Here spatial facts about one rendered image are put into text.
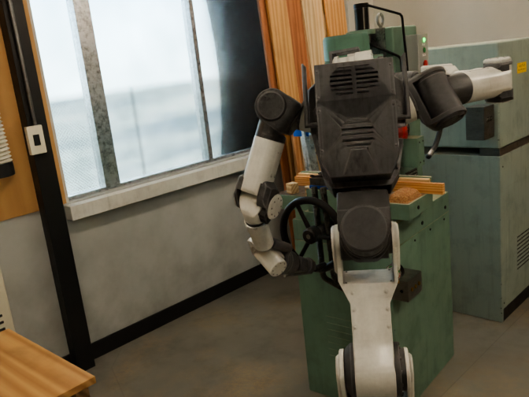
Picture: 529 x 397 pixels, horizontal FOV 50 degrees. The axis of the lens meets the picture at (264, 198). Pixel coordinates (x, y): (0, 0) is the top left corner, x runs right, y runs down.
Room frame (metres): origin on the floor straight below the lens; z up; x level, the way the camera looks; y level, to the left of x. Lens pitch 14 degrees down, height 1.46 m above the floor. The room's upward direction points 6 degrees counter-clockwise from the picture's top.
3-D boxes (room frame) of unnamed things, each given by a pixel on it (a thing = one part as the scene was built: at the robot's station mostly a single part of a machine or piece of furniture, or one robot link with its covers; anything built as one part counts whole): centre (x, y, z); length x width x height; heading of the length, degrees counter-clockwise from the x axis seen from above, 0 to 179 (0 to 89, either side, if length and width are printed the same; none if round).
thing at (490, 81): (1.69, -0.68, 1.31); 0.22 x 0.12 x 0.13; 116
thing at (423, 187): (2.25, -0.40, 0.92); 0.67 x 0.02 x 0.04; 50
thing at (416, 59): (2.42, -0.69, 1.40); 0.10 x 0.06 x 0.16; 140
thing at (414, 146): (2.31, -0.62, 1.02); 0.09 x 0.07 x 0.12; 50
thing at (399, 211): (2.18, -0.31, 0.87); 0.61 x 0.30 x 0.06; 50
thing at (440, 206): (2.36, -0.46, 0.76); 0.57 x 0.45 x 0.09; 140
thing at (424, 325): (2.36, -0.45, 0.36); 0.58 x 0.45 x 0.71; 140
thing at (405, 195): (2.04, -0.51, 0.92); 0.14 x 0.09 x 0.04; 140
